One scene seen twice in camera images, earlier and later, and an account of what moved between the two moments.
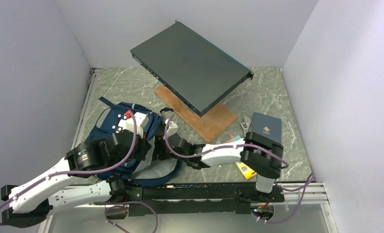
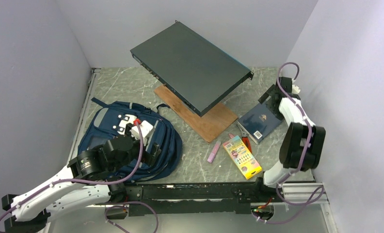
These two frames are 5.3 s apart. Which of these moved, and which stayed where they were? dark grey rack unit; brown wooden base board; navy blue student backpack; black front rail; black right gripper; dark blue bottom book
Moved: navy blue student backpack; dark blue bottom book; black right gripper
Stayed: black front rail; brown wooden base board; dark grey rack unit
